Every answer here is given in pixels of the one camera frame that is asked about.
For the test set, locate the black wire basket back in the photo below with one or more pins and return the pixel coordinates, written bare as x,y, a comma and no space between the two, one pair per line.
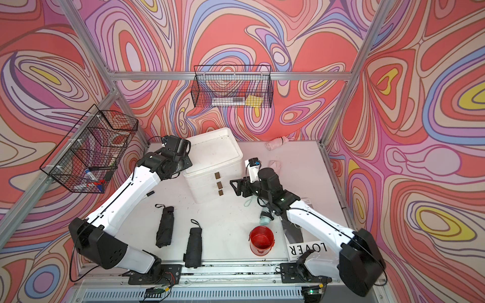
228,85

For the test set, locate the white LOVER book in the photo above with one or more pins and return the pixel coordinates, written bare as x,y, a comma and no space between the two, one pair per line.
299,240

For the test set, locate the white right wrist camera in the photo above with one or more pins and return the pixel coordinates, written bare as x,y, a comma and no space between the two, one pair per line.
253,167

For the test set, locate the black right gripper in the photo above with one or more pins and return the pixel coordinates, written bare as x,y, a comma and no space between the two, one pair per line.
244,182

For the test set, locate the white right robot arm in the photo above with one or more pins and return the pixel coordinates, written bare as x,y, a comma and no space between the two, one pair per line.
357,261

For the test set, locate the yellow item in basket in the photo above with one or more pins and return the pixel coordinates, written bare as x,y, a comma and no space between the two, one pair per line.
254,101

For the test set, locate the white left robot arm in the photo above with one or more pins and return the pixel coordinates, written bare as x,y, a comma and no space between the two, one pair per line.
94,237

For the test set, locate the black wire basket left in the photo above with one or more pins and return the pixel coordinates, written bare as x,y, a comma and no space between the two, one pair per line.
87,161

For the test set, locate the white drawer cabinet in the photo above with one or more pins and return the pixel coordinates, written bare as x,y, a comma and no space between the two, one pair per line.
215,151

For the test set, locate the black umbrella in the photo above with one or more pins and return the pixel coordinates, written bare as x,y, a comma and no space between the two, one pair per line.
193,256
166,226

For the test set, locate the black wire basket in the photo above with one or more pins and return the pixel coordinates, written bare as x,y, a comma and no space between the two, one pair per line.
87,161
228,85

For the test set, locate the red metal bucket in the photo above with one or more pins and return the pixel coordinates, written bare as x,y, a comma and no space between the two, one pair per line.
261,240

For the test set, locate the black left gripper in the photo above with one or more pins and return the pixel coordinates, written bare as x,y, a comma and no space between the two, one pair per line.
187,160

